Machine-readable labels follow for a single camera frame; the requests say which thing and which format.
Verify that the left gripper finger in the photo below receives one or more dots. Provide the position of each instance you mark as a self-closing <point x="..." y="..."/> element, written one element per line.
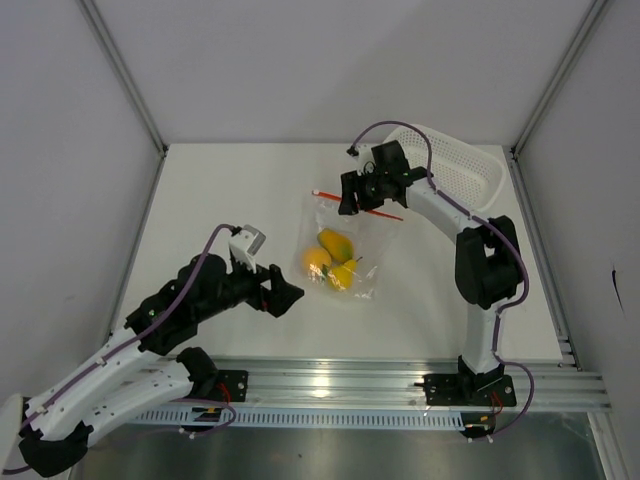
<point x="280" y="297"/>
<point x="275" y="276"/>

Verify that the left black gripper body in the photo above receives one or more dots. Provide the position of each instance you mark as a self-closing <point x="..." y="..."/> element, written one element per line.
<point x="243" y="285"/>

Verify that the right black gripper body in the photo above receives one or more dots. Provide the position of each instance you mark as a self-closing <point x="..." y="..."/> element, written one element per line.
<point x="371" y="191"/>

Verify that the yellow green mango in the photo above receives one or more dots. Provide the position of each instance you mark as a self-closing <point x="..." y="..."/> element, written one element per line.
<point x="338" y="245"/>

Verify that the orange fruit with leaf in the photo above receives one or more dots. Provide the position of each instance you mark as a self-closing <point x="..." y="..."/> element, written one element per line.
<point x="316" y="261"/>

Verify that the clear orange zip top bag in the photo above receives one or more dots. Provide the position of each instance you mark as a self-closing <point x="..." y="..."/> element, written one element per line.
<point x="371" y="233"/>

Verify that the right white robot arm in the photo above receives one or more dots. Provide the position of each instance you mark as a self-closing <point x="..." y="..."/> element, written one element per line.
<point x="488" y="267"/>

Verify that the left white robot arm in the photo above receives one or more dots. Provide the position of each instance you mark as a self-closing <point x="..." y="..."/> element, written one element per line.
<point x="64" y="422"/>

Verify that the white perforated plastic basket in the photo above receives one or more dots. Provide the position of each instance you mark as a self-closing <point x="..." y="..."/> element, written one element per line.
<point x="471" y="176"/>

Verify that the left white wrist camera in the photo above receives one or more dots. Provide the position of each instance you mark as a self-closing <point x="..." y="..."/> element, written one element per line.
<point x="244" y="245"/>

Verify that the aluminium mounting rail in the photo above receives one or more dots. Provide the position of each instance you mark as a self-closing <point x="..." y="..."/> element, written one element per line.
<point x="390" y="385"/>

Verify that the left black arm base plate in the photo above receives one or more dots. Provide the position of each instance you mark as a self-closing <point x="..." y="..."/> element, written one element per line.
<point x="228" y="386"/>

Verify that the white slotted cable duct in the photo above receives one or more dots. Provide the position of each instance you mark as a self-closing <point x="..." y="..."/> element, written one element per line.
<point x="243" y="416"/>

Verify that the right aluminium frame post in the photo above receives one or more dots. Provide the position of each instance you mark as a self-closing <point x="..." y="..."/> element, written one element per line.
<point x="579" y="41"/>

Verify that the aluminium frame post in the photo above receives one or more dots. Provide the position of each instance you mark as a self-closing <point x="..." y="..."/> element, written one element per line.
<point x="579" y="41"/>
<point x="106" y="42"/>

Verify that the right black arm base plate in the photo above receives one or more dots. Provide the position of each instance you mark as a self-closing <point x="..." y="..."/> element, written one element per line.
<point x="466" y="390"/>

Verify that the right side aluminium rail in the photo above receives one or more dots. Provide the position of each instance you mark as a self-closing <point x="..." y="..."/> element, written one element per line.
<point x="549" y="285"/>

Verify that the left aluminium frame post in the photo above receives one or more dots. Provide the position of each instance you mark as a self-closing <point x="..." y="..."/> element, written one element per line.
<point x="106" y="42"/>

